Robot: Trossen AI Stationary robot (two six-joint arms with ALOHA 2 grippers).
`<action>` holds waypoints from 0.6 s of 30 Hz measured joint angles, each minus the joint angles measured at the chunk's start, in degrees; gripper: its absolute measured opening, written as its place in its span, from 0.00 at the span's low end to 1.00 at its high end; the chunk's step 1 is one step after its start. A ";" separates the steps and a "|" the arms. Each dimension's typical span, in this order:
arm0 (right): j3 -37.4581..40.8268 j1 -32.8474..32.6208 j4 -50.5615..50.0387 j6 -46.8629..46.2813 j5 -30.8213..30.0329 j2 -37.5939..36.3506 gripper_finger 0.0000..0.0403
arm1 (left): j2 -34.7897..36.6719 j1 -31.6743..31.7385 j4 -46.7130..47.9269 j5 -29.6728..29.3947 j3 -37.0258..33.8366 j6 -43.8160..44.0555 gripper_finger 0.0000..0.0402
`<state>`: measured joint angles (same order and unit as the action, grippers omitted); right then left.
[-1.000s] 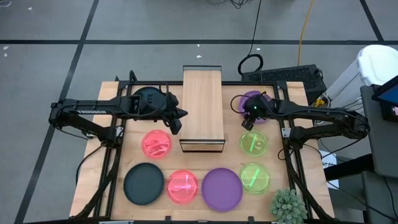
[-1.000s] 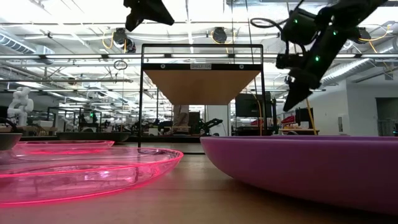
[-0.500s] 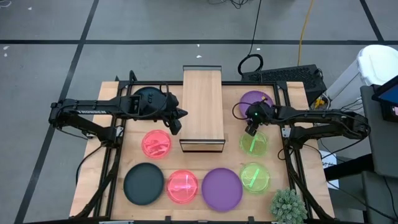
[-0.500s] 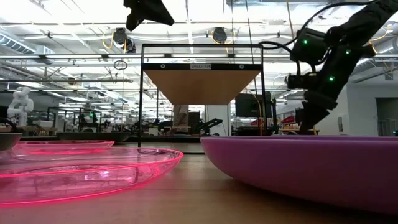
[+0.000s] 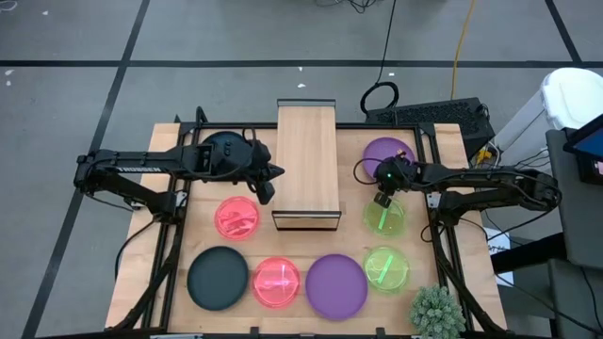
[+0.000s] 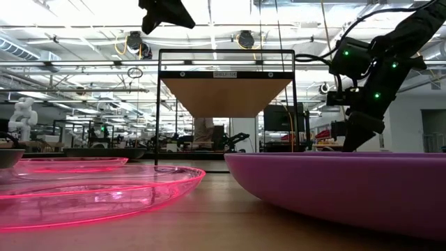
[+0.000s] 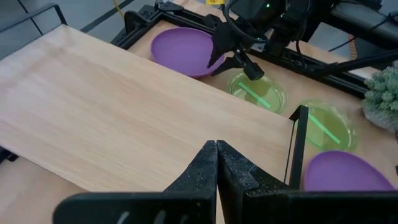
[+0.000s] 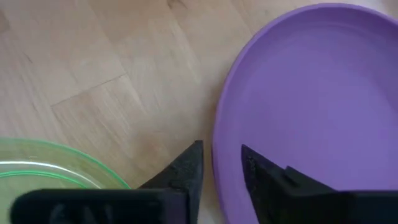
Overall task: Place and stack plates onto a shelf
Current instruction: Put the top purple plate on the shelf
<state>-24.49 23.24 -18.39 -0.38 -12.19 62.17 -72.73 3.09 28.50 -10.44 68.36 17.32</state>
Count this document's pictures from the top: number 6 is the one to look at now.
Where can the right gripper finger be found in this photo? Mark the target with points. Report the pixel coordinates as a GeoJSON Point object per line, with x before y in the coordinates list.
{"type": "Point", "coordinates": [362, 129]}

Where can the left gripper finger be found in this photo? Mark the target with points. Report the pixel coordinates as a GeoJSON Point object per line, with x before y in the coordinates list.
{"type": "Point", "coordinates": [148, 17]}
{"type": "Point", "coordinates": [170, 12]}

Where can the purple plate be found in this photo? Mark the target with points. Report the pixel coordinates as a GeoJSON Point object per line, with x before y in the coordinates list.
{"type": "Point", "coordinates": [331, 188]}

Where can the clear pink plate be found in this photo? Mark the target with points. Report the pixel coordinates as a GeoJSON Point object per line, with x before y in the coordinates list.
{"type": "Point", "coordinates": [69, 164]}
{"type": "Point", "coordinates": [104, 202]}

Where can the dark grey plate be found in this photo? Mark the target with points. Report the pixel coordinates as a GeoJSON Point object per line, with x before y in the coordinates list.
{"type": "Point", "coordinates": [10, 157]}

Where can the black background robot arm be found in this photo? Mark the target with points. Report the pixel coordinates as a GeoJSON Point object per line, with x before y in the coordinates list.
{"type": "Point", "coordinates": [233, 141]}

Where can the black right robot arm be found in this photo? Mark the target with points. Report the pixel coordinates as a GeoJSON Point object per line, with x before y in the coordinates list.
{"type": "Point", "coordinates": [411, 31]}

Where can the red storage bin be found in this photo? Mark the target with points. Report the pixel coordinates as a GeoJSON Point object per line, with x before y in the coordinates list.
{"type": "Point", "coordinates": [323, 135]}

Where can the black monitor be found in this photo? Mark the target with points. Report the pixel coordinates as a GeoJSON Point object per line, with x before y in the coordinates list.
{"type": "Point", "coordinates": [282, 118]}

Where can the person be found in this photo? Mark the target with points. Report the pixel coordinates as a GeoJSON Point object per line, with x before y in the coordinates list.
{"type": "Point", "coordinates": [203, 130]}

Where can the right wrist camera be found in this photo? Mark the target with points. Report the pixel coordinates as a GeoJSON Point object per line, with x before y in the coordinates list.
{"type": "Point", "coordinates": [343, 97]}

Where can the wooden shelf with black frame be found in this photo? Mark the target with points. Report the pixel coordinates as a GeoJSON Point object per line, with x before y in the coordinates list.
{"type": "Point", "coordinates": [226, 97]}

